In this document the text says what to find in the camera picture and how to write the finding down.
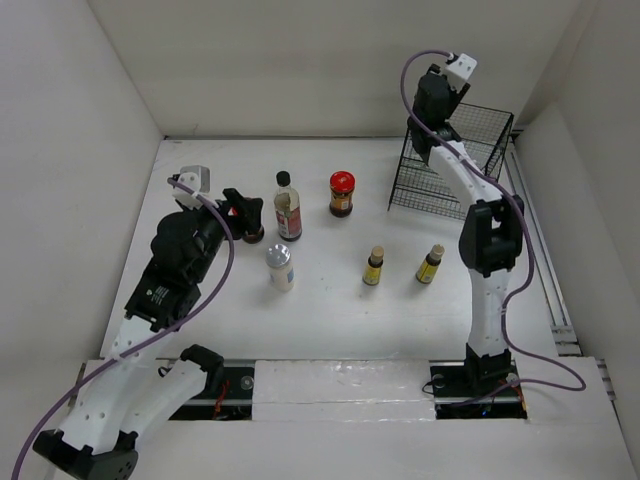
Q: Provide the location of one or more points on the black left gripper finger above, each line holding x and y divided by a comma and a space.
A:
254, 215
238, 214

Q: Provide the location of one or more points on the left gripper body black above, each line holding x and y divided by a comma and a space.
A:
210, 226

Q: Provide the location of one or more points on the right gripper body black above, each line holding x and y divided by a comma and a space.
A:
455, 99

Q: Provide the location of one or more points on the soy sauce bottle black cap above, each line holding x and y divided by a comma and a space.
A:
287, 208

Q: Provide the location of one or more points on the white shaker silver lid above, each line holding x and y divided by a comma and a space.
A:
279, 261

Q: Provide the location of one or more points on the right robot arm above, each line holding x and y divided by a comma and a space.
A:
490, 241

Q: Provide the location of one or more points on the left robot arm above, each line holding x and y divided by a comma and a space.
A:
125, 401

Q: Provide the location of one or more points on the short red-lid sauce jar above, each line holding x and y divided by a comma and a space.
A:
254, 238

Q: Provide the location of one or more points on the tall red-lid sauce jar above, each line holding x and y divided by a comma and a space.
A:
342, 186

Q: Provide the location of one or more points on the small yellow bottle left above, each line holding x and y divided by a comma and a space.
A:
372, 272

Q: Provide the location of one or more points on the small yellow bottle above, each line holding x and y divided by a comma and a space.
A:
372, 272
429, 267

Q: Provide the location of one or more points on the small yellow bottle right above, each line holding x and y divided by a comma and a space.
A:
429, 267

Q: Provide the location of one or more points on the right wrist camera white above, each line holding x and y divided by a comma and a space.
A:
459, 69

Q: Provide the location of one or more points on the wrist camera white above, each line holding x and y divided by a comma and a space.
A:
459, 69
197, 179

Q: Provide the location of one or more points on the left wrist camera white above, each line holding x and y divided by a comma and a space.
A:
197, 179

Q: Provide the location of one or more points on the black wire rack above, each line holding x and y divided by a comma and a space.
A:
438, 186

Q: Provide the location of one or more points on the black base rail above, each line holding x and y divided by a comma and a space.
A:
347, 391

